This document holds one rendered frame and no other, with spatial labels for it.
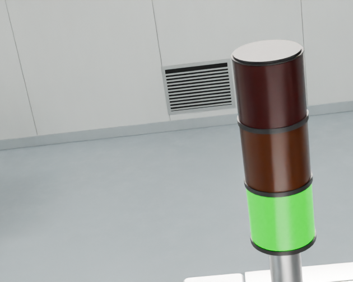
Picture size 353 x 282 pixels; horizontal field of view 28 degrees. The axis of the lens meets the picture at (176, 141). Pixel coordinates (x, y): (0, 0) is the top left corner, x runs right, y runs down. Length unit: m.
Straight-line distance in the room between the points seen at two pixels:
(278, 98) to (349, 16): 5.61
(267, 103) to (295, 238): 0.11
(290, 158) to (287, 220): 0.05
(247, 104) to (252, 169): 0.05
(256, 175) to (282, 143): 0.03
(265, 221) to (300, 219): 0.03
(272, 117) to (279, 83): 0.02
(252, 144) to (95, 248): 4.30
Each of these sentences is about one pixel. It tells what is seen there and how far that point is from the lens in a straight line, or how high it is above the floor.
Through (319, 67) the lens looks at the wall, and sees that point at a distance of 6.17.
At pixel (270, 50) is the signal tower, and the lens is 0.49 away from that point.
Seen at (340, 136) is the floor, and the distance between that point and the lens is 5.89.
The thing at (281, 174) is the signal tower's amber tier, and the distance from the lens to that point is 0.50.
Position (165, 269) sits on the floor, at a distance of 4.43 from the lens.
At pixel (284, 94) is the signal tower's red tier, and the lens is 0.48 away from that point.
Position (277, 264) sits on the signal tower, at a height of 2.18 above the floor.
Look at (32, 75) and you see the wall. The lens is 6.29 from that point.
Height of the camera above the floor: 2.50
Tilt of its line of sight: 24 degrees down
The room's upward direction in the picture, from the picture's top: 9 degrees counter-clockwise
